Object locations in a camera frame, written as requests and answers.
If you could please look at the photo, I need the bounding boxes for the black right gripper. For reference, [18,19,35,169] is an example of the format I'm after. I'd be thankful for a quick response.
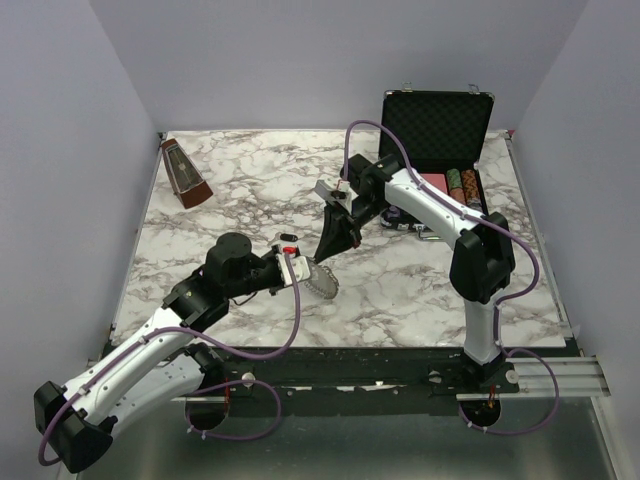
[313,195,390,264]

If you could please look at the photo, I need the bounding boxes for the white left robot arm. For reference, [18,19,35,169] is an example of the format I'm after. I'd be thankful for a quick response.
[34,233,311,473]

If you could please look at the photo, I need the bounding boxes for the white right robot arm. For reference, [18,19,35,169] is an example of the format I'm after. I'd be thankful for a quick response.
[313,154,515,392]

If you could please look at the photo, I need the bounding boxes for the brown wooden metronome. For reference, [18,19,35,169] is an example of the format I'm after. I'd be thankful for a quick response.
[161,139,213,209]

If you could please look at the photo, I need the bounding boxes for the pink playing card deck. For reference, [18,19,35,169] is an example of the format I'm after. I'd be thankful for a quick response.
[421,173,448,194]

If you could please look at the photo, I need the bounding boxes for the black poker chip case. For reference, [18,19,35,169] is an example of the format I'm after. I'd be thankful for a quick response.
[381,88,495,214]

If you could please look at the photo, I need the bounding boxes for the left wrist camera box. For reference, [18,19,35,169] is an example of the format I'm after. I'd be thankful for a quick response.
[276,244,311,287]

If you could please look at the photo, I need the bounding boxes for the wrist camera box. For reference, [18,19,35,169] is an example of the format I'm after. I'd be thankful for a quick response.
[276,244,311,287]
[314,180,353,211]

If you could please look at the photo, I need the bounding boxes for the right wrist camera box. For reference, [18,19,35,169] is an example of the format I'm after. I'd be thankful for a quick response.
[314,180,353,211]

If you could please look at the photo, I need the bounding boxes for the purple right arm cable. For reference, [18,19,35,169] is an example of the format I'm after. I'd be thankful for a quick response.
[342,119,561,436]

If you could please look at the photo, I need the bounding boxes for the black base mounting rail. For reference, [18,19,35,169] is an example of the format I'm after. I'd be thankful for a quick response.
[87,343,610,427]

